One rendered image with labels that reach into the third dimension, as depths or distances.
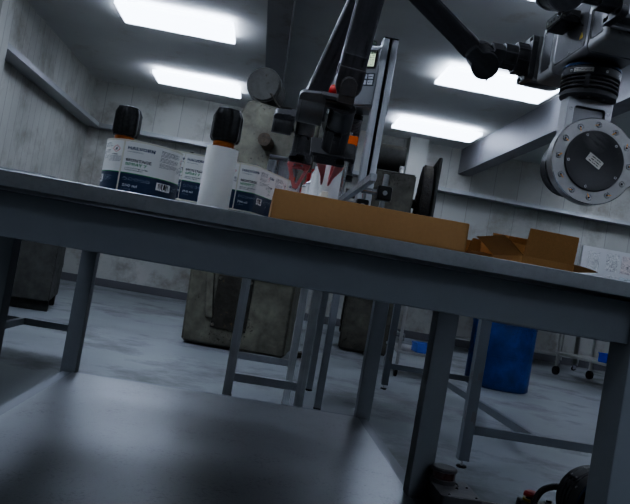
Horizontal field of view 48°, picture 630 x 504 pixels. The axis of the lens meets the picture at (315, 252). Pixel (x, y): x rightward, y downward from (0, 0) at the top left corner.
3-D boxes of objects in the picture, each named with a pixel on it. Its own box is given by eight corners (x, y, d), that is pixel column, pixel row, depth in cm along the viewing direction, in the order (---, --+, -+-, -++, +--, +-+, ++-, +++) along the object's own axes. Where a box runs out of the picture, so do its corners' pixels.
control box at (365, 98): (339, 114, 228) (349, 56, 229) (387, 116, 220) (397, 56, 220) (323, 105, 220) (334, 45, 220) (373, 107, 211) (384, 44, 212)
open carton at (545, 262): (461, 297, 372) (473, 226, 373) (550, 312, 380) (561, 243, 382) (495, 303, 331) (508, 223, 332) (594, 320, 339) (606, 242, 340)
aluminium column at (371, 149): (343, 258, 214) (381, 40, 216) (358, 261, 215) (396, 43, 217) (345, 258, 210) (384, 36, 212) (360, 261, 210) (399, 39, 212)
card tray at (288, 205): (265, 229, 121) (269, 206, 122) (414, 256, 124) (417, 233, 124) (269, 218, 92) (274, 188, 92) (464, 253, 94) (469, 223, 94)
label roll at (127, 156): (94, 190, 179) (105, 133, 179) (100, 196, 198) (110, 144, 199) (174, 205, 183) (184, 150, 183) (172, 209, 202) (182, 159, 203)
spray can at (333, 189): (310, 227, 176) (324, 145, 176) (331, 231, 176) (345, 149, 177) (312, 226, 170) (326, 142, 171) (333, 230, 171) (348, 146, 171)
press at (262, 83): (314, 354, 692) (357, 106, 699) (321, 370, 584) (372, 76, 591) (185, 332, 686) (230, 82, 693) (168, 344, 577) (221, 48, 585)
